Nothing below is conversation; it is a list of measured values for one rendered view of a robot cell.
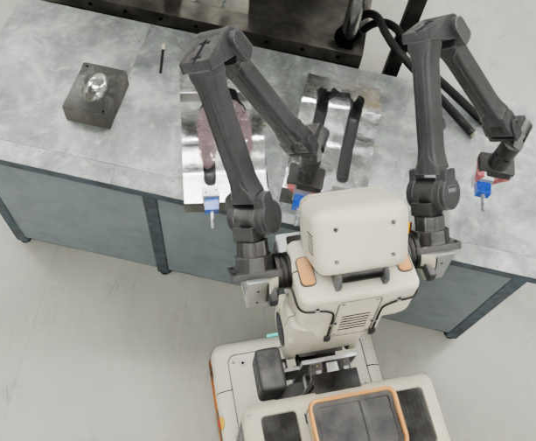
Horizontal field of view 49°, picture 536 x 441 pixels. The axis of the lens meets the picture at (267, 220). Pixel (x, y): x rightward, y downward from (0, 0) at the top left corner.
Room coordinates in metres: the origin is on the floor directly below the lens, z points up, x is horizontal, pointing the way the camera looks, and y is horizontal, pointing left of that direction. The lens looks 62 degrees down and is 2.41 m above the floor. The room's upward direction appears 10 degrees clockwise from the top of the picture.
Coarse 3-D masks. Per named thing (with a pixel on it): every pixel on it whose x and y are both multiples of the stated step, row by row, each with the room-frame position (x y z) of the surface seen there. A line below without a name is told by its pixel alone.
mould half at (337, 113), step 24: (312, 96) 1.28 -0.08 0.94; (336, 96) 1.30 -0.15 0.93; (312, 120) 1.21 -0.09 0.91; (336, 120) 1.22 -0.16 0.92; (360, 120) 1.23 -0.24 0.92; (336, 144) 1.14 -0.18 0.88; (360, 144) 1.16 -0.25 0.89; (288, 168) 1.02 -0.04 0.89; (336, 168) 1.05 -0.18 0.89; (360, 168) 1.07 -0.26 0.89; (288, 192) 0.95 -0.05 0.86
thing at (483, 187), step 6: (474, 174) 1.09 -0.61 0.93; (474, 180) 1.07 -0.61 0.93; (480, 180) 1.06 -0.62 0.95; (486, 180) 1.06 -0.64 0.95; (492, 180) 1.06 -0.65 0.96; (474, 186) 1.05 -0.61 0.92; (480, 186) 1.04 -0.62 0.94; (486, 186) 1.04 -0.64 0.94; (474, 192) 1.03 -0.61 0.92; (480, 192) 1.02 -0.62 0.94; (486, 192) 1.02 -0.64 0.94; (486, 198) 1.02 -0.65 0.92
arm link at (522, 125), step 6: (516, 120) 1.08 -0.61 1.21; (522, 120) 1.14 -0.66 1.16; (528, 120) 1.15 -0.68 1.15; (516, 126) 1.07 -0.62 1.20; (522, 126) 1.12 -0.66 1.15; (528, 126) 1.13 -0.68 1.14; (516, 132) 1.06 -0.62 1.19; (522, 132) 1.10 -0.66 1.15; (528, 132) 1.11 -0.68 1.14; (492, 138) 1.07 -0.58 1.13; (498, 138) 1.07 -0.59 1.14; (504, 138) 1.06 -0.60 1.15; (510, 138) 1.05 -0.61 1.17; (516, 138) 1.05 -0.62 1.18
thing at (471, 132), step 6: (402, 60) 1.54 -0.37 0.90; (408, 60) 1.54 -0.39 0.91; (408, 66) 1.52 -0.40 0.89; (444, 96) 1.44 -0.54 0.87; (444, 102) 1.42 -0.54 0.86; (444, 108) 1.41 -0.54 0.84; (450, 108) 1.40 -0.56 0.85; (450, 114) 1.39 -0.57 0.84; (456, 114) 1.39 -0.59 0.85; (456, 120) 1.37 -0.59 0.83; (462, 120) 1.37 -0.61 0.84; (462, 126) 1.36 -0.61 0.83; (468, 126) 1.36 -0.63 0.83; (468, 132) 1.34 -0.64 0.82; (474, 132) 1.34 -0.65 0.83
